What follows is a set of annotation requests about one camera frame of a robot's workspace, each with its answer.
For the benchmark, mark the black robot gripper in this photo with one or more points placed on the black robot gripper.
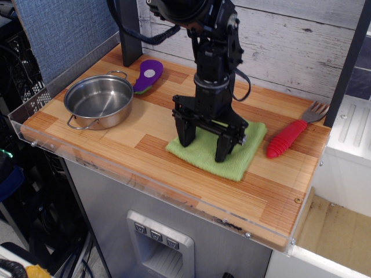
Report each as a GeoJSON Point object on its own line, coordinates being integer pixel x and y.
{"type": "Point", "coordinates": [210, 109]}

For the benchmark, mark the green cloth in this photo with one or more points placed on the green cloth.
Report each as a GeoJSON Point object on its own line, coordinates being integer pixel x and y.
{"type": "Point", "coordinates": [204, 152]}

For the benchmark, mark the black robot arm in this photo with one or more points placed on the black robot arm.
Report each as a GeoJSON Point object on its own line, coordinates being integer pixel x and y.
{"type": "Point", "coordinates": [213, 29]}

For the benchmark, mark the purple toy eggplant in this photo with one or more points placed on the purple toy eggplant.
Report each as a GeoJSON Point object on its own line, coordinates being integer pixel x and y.
{"type": "Point", "coordinates": [150, 72]}

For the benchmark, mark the stainless steel pot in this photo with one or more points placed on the stainless steel pot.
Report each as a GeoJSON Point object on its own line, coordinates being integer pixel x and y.
{"type": "Point", "coordinates": [99, 102]}

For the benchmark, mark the silver toy fridge dispenser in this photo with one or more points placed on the silver toy fridge dispenser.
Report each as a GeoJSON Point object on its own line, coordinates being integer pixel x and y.
{"type": "Point", "coordinates": [160, 250]}

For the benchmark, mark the white toy sink unit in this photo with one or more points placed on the white toy sink unit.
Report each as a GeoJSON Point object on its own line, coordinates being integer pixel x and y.
{"type": "Point", "coordinates": [343, 174]}

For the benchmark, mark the blue fabric panel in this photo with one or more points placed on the blue fabric panel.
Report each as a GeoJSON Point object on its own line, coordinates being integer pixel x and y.
{"type": "Point", "coordinates": [67, 37]}

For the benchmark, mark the black plastic crate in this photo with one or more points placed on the black plastic crate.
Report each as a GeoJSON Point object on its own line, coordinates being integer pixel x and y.
{"type": "Point", "coordinates": [23, 67]}

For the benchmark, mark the clear acrylic table guard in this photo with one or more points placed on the clear acrylic table guard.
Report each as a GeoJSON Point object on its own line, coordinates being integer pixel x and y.
{"type": "Point", "coordinates": [128, 168]}

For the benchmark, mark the red handled fork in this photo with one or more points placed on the red handled fork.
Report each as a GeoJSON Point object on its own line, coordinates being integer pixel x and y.
{"type": "Point", "coordinates": [283, 141]}

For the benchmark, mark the black left vertical post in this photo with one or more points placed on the black left vertical post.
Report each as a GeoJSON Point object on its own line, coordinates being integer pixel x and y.
{"type": "Point", "coordinates": [129, 17]}

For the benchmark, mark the black vertical post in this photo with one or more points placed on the black vertical post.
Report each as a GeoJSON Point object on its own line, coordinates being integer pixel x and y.
{"type": "Point", "coordinates": [129, 17]}
{"type": "Point", "coordinates": [349, 64]}

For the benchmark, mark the black right vertical post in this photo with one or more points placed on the black right vertical post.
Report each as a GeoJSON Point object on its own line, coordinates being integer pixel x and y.
{"type": "Point", "coordinates": [349, 64]}

